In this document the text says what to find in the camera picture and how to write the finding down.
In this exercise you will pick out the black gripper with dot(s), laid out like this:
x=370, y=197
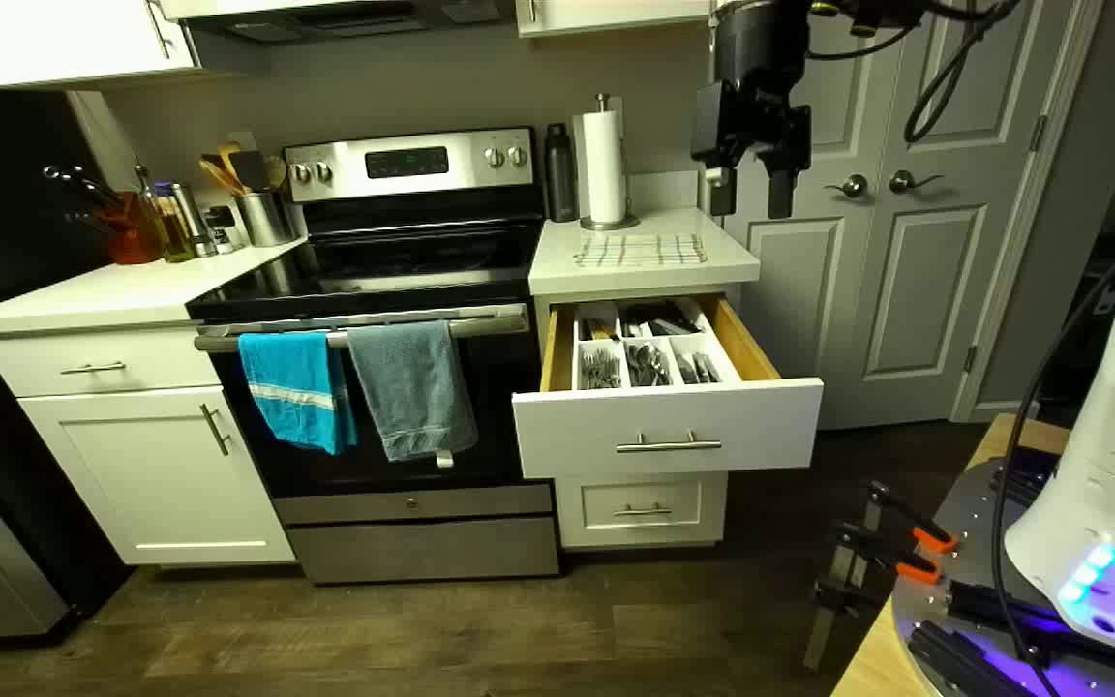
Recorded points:
x=749, y=109

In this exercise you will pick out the white kitchen drawer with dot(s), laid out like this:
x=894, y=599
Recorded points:
x=746, y=422

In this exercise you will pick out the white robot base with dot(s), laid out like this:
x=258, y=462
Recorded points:
x=1103, y=488

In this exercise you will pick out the white lower small drawer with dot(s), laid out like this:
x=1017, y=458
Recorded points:
x=638, y=511

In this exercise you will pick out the white narrow countertop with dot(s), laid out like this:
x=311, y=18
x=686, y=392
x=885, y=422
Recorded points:
x=659, y=254

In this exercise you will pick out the white double closet door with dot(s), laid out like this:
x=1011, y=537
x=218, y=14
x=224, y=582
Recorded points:
x=885, y=268

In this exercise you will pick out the white paper towel roll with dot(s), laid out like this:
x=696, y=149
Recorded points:
x=605, y=192

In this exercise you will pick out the black water bottle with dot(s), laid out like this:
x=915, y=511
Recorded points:
x=557, y=171

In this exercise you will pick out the white cutlery tray organizer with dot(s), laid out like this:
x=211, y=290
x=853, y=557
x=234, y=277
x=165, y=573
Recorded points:
x=636, y=347

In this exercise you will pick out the stainless steel electric stove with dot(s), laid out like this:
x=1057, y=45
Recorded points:
x=407, y=289

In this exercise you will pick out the grey-blue hanging towel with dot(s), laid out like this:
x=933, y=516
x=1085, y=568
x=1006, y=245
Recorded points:
x=416, y=392

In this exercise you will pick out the bright blue striped towel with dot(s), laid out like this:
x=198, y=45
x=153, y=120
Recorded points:
x=298, y=387

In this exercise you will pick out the utensil holder with utensils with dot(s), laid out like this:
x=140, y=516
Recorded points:
x=258, y=193

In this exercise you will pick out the red container on counter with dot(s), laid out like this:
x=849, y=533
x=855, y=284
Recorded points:
x=131, y=229

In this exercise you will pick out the white left base cabinet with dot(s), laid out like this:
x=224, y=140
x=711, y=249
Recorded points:
x=144, y=436

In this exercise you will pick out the white upper left cabinet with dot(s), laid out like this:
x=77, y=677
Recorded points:
x=86, y=38

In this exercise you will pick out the orange-handled black clamp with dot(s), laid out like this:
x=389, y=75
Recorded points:
x=853, y=556
x=878, y=502

